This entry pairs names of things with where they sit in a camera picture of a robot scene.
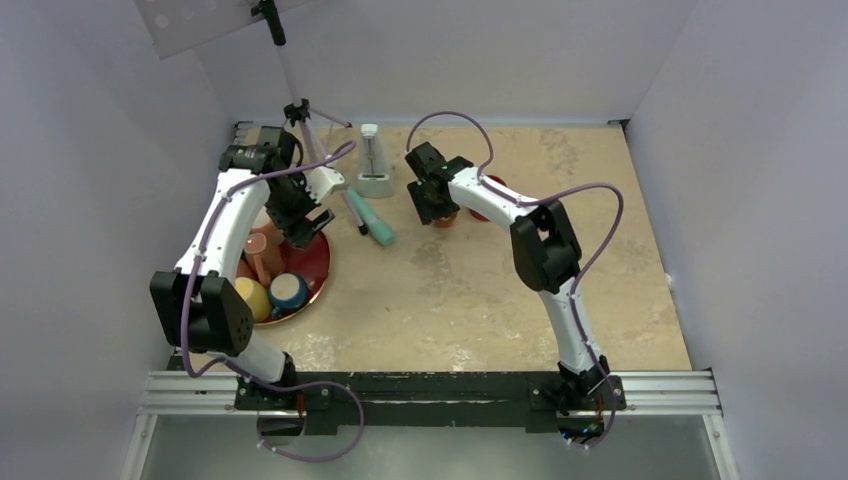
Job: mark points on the blue white mug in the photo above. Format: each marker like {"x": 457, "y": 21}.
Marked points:
{"x": 288, "y": 293}

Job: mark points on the aluminium frame rail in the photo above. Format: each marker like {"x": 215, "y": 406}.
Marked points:
{"x": 651, "y": 393}

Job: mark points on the salmon mug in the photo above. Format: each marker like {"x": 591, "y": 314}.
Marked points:
{"x": 263, "y": 224}

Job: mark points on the pink mug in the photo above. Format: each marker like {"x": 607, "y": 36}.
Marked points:
{"x": 264, "y": 257}

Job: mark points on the red mug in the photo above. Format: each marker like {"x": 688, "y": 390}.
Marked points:
{"x": 488, "y": 198}

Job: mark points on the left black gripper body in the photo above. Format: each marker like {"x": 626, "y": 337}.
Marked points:
{"x": 289, "y": 204}

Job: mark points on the white perforated board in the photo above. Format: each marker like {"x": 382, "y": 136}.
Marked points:
{"x": 176, "y": 26}

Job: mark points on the silver tripod stand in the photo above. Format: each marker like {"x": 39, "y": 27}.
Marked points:
{"x": 297, "y": 154}

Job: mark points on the white metronome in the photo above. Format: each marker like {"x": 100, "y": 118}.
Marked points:
{"x": 375, "y": 178}

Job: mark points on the small orange mug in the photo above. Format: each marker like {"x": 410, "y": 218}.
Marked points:
{"x": 445, "y": 222}

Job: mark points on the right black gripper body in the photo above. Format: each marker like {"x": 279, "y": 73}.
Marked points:
{"x": 442, "y": 208}

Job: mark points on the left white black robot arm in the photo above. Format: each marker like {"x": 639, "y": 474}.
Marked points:
{"x": 196, "y": 301}

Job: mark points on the red round tray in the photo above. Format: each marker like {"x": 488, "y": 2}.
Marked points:
{"x": 312, "y": 264}

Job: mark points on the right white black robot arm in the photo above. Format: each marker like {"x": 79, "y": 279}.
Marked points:
{"x": 545, "y": 250}

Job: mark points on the yellow mug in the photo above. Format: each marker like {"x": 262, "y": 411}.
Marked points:
{"x": 255, "y": 296}

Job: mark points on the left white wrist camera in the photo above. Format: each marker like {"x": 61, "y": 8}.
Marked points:
{"x": 322, "y": 182}

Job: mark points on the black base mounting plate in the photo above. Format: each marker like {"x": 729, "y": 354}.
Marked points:
{"x": 535, "y": 401}

